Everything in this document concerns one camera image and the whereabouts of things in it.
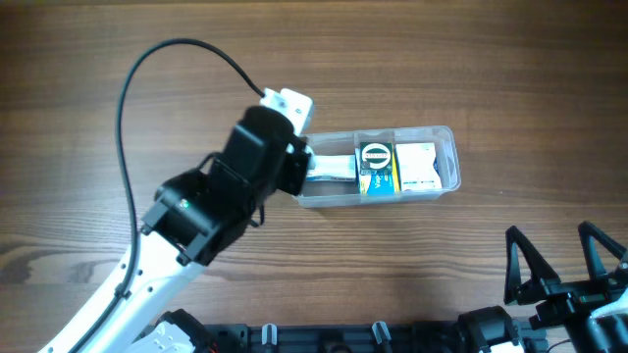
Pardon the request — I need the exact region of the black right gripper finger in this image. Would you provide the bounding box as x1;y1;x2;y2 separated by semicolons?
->
503;226;560;305
578;221;627;280

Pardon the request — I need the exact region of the white green Panadol box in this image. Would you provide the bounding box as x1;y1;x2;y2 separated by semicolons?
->
306;155;357;182

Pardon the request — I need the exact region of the green Zam-Buk tin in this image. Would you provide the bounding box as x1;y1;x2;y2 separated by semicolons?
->
358;142;393;175

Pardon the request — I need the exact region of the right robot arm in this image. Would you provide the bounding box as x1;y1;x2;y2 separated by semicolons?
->
503;221;627;352

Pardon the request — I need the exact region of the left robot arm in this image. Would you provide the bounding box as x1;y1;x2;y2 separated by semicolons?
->
43;106;311;352

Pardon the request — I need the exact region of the clear plastic container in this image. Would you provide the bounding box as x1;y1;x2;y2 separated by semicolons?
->
296;126;461;208

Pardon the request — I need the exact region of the blue VapoDrops box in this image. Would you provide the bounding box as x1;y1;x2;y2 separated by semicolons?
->
358;163;400;195

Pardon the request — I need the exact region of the white medicine box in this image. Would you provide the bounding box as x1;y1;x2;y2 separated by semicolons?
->
395;142;442;191

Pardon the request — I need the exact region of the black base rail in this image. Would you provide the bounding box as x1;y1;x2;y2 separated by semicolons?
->
136;308;549;353

